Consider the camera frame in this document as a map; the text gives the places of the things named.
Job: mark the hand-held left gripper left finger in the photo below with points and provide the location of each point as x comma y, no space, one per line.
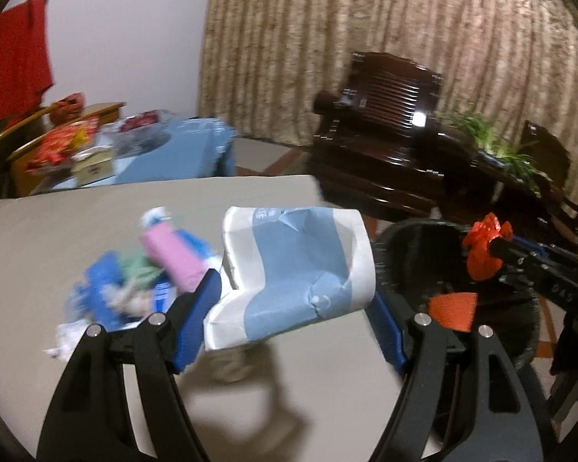
197,320

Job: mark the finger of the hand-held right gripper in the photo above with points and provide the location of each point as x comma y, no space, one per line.
520,250

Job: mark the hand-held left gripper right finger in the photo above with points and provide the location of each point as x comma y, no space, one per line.
387,334

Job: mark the red plastic bag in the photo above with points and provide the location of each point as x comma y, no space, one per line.
484,250

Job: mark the white box with blue stripes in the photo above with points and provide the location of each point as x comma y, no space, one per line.
166,296

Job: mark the black trash bin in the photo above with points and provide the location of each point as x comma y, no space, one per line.
412,260

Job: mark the blue white paper package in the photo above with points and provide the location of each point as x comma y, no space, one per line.
289,269

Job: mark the white tissue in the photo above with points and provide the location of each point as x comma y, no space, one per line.
66,341

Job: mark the dark wooden side table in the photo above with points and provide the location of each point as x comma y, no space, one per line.
510,192

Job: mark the pink packet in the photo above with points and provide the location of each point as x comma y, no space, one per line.
171,257

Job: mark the orange wrapper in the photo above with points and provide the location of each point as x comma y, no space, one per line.
455,310

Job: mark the green packet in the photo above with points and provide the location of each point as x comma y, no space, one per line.
139,267

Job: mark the blue plastic packet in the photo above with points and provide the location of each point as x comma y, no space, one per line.
101,288

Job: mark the green potted plant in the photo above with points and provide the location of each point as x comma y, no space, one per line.
491,142

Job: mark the beige table cover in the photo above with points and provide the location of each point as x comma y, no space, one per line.
77,221

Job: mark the blue tablecloth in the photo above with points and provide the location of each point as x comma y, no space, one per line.
188,154

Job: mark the wooden tissue box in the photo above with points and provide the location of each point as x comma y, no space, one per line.
94,168

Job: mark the dark wooden armchair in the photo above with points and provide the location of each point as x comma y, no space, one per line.
380,120

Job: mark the clear plastic bag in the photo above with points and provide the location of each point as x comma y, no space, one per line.
139,132

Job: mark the red snack packets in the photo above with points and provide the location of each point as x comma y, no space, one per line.
60,147

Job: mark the light wooden round table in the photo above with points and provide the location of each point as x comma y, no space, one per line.
24,173

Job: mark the beige patterned curtain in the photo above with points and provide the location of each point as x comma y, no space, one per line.
318,33

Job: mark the red cloth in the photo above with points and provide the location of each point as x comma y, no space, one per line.
12,62

